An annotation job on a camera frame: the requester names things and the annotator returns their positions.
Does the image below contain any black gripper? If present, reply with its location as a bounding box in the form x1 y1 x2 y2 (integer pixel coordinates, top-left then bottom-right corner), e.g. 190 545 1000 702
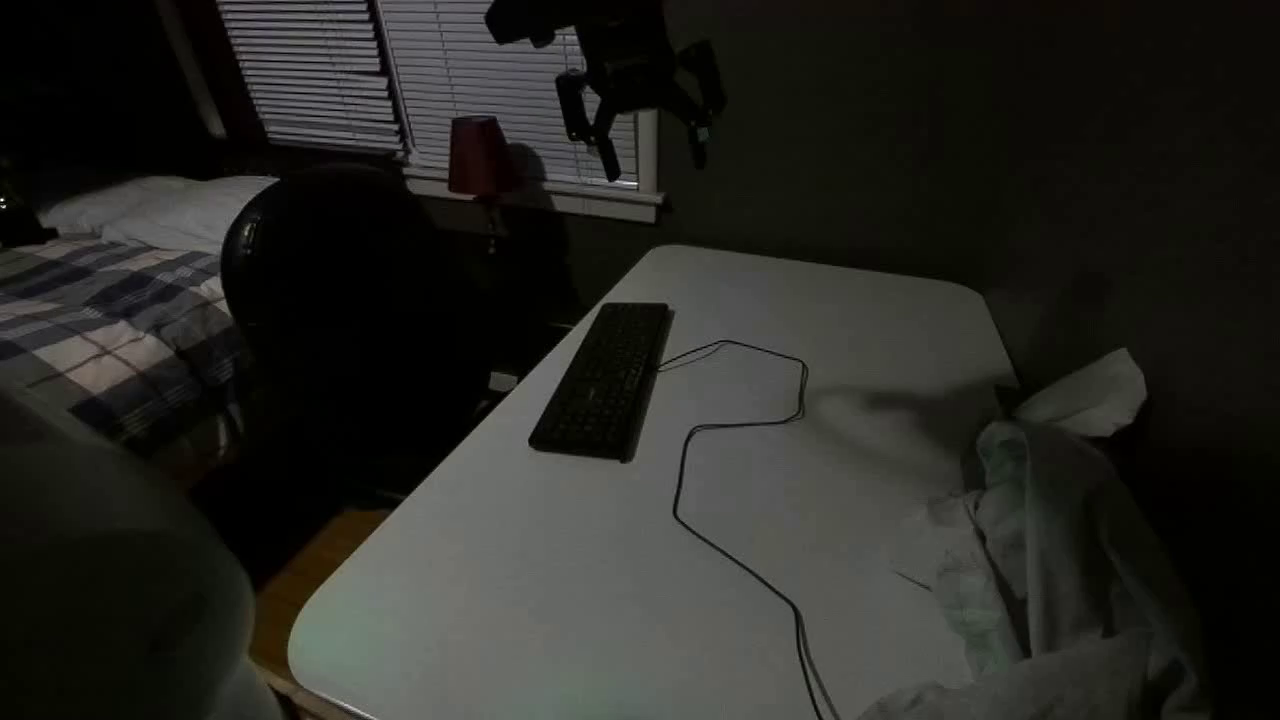
479 0 732 183

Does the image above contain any black computer keyboard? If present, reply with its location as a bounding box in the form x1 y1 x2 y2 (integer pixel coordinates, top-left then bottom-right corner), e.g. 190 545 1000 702
523 300 678 467

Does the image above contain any red shade table lamp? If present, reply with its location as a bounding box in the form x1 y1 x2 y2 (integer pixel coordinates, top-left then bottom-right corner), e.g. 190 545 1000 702
445 110 519 258

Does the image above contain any white window blind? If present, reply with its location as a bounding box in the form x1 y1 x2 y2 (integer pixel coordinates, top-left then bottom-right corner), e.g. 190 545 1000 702
213 0 409 158
377 0 644 188

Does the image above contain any black office chair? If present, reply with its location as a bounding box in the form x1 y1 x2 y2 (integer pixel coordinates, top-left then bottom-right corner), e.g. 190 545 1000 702
216 164 453 452

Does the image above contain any white pillow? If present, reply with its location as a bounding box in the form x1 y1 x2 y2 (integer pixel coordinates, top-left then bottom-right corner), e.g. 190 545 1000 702
38 171 281 258

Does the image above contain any plaid bed blanket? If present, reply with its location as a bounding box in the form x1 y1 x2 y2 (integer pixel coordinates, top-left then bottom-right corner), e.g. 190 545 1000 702
0 232 255 464

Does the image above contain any crumpled white cloth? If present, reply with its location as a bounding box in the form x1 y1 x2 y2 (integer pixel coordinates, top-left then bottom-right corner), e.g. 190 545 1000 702
853 345 1217 720

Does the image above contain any thin black keyboard cable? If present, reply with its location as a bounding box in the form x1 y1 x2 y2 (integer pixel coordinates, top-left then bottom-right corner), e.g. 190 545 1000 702
661 336 843 720

